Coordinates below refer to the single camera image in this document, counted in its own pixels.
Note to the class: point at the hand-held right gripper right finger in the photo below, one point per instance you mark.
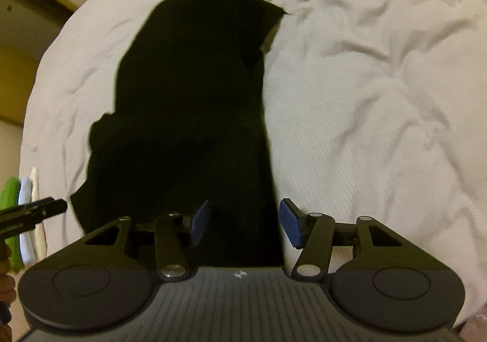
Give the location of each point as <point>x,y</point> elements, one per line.
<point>291,220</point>

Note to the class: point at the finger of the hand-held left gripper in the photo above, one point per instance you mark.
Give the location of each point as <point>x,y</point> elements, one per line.
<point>51,207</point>

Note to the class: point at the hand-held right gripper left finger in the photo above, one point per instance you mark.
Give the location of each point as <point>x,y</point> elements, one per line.
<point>199,223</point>

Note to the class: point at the black towel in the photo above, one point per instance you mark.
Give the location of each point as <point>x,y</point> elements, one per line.
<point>190,106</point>

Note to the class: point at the person's left hand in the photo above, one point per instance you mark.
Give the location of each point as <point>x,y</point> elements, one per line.
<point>7,287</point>

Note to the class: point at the green towel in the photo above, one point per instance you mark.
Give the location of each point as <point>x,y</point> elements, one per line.
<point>10,212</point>

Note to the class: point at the white towel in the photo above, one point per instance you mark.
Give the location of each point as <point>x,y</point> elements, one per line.
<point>38,239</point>

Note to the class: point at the light blue towel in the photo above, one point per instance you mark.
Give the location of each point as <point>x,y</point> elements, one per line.
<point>26,193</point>

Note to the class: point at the bed with white sheet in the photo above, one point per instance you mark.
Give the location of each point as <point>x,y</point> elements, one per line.
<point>373,98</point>

